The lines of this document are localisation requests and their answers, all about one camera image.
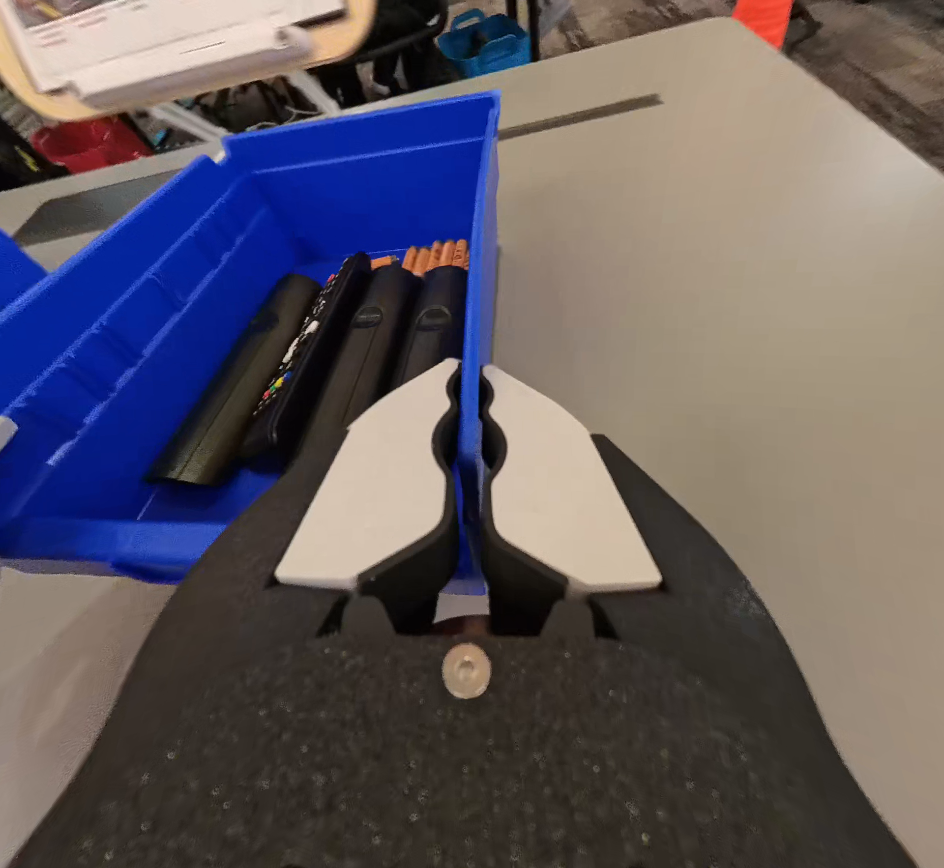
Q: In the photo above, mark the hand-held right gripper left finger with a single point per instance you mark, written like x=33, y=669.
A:
x=354, y=507

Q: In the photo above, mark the white instruction sheet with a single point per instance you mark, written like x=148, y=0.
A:
x=184, y=5

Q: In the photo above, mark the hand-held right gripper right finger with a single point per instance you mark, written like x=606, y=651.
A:
x=568, y=507

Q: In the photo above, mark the grey desk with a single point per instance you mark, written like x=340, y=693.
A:
x=700, y=293

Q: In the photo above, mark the blue bin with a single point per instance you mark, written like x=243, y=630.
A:
x=110, y=381
x=15, y=263

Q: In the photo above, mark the red bin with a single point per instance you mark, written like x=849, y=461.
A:
x=88, y=145

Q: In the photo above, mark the blue tote basket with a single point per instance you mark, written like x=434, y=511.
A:
x=487, y=49

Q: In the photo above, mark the pile of orange batteries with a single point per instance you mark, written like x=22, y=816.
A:
x=435, y=256

